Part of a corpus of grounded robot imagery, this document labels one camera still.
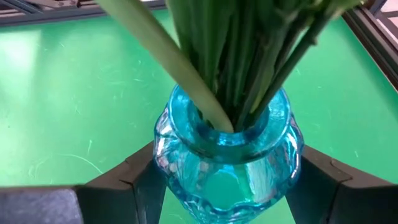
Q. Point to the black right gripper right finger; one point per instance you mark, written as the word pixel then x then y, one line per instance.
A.
pixel 342 202

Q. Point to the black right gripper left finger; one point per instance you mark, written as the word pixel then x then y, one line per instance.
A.
pixel 109 202

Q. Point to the blue glass vase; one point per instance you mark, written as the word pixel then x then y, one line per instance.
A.
pixel 224 193

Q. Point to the pink artificial tulip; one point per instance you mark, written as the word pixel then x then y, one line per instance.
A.
pixel 264 81

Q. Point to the white artificial flower bunch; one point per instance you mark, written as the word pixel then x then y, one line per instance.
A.
pixel 298 53
pixel 211 37

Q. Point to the green table mat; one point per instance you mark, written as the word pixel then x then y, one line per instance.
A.
pixel 62 93

